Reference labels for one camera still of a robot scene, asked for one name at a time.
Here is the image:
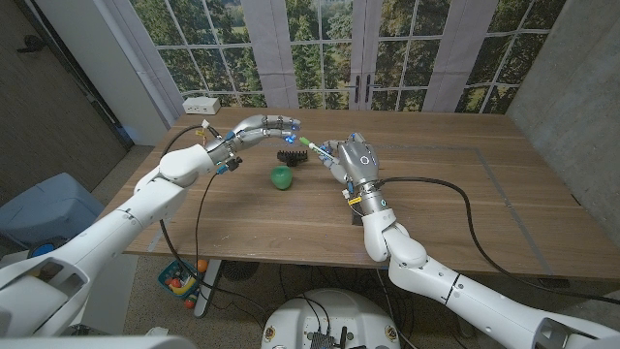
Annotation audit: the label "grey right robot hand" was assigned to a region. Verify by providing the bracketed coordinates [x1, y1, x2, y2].
[317, 133, 382, 188]

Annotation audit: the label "black door handle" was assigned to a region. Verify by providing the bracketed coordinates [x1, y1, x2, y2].
[16, 34, 47, 53]

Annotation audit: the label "black hair claw clip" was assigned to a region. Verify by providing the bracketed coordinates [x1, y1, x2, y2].
[276, 149, 310, 168]

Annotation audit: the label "grey-blue storage bin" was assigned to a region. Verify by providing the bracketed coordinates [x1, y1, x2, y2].
[0, 173, 106, 248]

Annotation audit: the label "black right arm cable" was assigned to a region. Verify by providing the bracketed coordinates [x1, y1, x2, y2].
[377, 175, 620, 306]

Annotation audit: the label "white marker with green print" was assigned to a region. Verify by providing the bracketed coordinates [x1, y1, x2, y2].
[308, 142, 341, 165]

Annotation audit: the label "green ball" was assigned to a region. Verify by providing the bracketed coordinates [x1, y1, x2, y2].
[269, 165, 295, 191]

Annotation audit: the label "basket of toy fruit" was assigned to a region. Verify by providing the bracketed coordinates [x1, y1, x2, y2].
[157, 259, 210, 310]

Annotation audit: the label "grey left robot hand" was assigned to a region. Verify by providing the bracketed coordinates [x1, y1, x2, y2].
[205, 114, 302, 166]

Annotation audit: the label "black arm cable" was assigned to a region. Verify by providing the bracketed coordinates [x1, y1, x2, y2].
[377, 175, 620, 306]
[158, 124, 272, 321]

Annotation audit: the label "printed window backdrop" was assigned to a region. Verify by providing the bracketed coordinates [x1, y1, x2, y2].
[104, 0, 568, 115]

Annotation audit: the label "dark brown door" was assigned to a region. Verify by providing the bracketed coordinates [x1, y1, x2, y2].
[0, 0, 135, 205]

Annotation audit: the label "round black floor fan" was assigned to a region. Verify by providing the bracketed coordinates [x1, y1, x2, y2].
[221, 260, 261, 282]

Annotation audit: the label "white power strip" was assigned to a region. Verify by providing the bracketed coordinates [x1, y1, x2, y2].
[182, 96, 222, 115]

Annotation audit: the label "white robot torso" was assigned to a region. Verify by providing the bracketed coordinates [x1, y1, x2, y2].
[0, 334, 198, 349]

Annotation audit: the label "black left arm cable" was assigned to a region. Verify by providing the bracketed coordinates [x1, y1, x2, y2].
[158, 124, 272, 321]

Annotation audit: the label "blue black foot pedals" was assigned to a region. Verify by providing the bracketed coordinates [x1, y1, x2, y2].
[26, 241, 57, 258]

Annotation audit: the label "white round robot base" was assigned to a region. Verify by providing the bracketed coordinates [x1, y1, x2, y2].
[261, 289, 402, 349]

